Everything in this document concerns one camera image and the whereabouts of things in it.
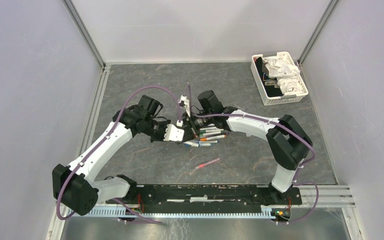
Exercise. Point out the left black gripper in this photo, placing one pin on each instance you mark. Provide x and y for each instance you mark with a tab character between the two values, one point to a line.
161	137

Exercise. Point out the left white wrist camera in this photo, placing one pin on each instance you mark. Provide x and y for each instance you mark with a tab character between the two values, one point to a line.
173	133

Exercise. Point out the white plastic basket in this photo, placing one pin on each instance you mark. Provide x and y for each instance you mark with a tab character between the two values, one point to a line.
268	89

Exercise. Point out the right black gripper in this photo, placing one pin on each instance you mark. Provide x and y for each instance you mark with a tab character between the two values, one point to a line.
191	131

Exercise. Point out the blue cap marker front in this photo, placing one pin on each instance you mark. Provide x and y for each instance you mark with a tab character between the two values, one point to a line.
191	144

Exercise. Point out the red thin pen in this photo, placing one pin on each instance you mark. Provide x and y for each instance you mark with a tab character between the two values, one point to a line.
207	163

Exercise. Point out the orange cap marker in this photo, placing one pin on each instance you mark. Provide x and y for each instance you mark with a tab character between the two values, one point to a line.
214	137

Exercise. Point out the crumpled white cloth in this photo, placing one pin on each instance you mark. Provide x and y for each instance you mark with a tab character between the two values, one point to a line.
282	67

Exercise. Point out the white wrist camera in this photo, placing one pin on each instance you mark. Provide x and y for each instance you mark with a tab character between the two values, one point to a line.
184	102
173	133

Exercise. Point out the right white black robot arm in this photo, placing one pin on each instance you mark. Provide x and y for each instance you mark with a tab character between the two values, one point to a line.
287	140

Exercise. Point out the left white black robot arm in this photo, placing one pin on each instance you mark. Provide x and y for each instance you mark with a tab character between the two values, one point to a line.
75	185

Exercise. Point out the green cap marker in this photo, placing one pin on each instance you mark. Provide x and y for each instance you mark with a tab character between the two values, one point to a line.
211	132

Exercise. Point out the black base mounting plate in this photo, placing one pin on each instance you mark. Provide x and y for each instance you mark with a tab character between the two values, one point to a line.
209	199

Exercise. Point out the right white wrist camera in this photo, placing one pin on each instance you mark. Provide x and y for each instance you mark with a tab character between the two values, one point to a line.
184	102

